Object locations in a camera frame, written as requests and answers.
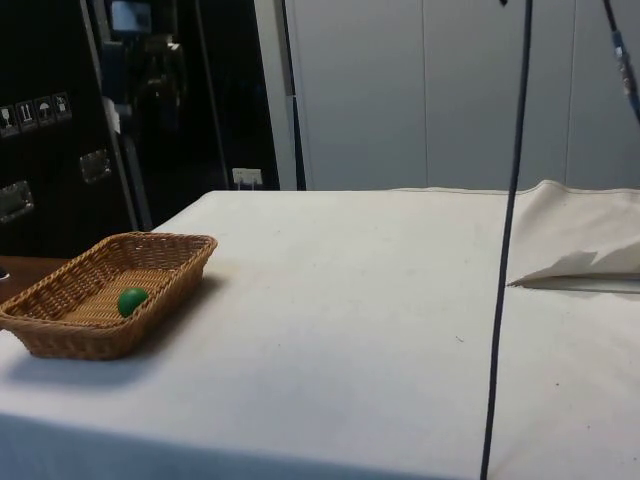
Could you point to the brown wicker basket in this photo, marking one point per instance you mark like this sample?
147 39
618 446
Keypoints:
60 330

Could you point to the pale grey lockers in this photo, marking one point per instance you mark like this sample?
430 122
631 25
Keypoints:
475 100

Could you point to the green ball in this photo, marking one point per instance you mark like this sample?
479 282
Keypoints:
132 301

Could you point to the black cabinet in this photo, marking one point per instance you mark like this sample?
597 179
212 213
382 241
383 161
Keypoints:
50 190

